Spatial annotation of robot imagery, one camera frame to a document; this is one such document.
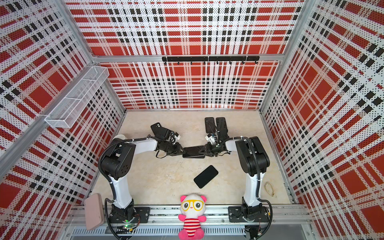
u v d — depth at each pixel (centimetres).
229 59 88
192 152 96
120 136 96
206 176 87
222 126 111
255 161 49
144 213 74
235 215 72
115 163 52
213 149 88
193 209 69
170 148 86
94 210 74
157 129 111
